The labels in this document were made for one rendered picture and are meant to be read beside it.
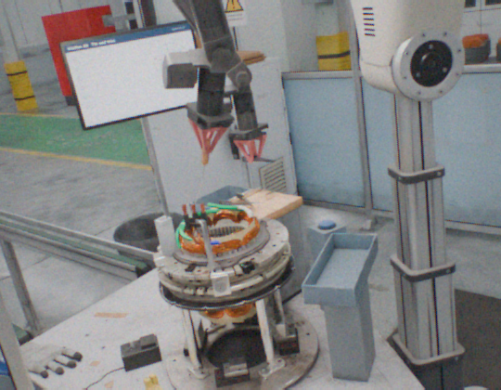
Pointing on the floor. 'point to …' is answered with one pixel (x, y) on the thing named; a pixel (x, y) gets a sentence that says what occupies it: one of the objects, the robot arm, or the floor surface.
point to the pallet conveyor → (108, 262)
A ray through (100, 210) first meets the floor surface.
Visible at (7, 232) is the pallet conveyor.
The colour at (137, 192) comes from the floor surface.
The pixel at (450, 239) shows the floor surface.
